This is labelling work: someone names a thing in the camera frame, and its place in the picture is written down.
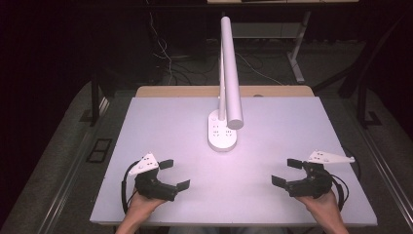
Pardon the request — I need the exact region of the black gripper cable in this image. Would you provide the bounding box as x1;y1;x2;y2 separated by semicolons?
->
330;146;362;213
121;160;141;215

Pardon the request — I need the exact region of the grey box under desk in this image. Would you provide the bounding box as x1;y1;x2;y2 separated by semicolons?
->
231;21;305;39

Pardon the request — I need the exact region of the person's left hand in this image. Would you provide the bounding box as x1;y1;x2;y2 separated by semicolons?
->
126;188;167;218

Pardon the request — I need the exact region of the person's right hand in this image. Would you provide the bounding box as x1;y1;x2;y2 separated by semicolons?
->
294;189;341;220

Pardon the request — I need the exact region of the black floor socket frame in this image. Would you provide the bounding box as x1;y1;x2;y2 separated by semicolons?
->
86;137;113;164

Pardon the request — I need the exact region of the black metal stand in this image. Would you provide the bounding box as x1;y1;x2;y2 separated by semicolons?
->
337;19;384;130
79;73;113;128

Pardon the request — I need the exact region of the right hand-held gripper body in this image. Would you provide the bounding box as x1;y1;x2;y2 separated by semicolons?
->
285;149;356;199

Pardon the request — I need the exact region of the desk with white legs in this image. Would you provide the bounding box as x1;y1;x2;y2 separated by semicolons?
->
206;0;360;85

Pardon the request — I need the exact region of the white desk lamp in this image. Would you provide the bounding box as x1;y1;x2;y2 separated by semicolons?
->
206;16;244;153

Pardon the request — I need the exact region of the white floor cable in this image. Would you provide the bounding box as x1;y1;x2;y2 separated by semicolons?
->
145;0;174;86

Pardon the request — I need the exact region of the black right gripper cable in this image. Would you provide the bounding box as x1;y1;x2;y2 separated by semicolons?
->
330;146;362;213

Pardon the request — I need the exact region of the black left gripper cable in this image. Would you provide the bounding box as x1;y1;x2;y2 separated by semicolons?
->
121;160;141;215

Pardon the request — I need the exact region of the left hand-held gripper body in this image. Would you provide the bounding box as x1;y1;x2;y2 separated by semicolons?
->
128;152;179;203

